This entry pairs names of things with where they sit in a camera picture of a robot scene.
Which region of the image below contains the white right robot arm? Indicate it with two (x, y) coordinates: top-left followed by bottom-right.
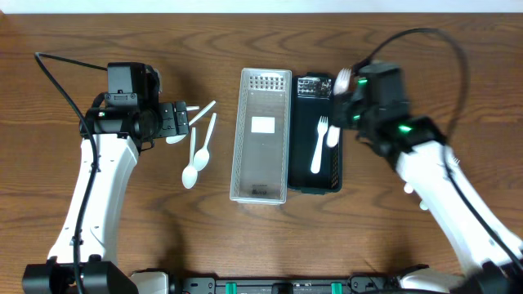
(332, 92), (522, 274)

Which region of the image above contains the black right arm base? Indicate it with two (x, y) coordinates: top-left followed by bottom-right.
(398, 261), (523, 294)

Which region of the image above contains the dark green plastic basket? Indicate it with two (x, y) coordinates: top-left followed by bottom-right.
(288, 72), (343, 194)

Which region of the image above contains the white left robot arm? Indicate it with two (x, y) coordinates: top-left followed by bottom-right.
(47, 134), (139, 264)

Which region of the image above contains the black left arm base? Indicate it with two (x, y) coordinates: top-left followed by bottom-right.
(22, 256), (138, 294)

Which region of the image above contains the white spoon lower right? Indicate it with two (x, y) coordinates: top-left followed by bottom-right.
(194, 113), (217, 171)

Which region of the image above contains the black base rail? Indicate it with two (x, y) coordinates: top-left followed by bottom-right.
(130, 268), (409, 294)

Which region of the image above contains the white spoon long diagonal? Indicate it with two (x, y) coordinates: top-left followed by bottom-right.
(166, 100), (216, 144)

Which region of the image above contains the pink plastic fork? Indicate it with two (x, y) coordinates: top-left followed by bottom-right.
(404, 183), (413, 194)

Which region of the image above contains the white fork in basket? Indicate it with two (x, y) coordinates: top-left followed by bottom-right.
(311, 116), (329, 174)

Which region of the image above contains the white plastic fork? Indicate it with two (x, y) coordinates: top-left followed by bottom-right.
(325, 67), (353, 149)

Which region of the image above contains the clear plastic basket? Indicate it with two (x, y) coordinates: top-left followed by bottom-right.
(230, 68), (292, 205)

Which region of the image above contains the mint green plastic fork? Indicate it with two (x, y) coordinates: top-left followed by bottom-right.
(419, 201), (428, 211)

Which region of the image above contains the white spoon lower left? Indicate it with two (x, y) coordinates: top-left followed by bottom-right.
(181, 127), (198, 189)

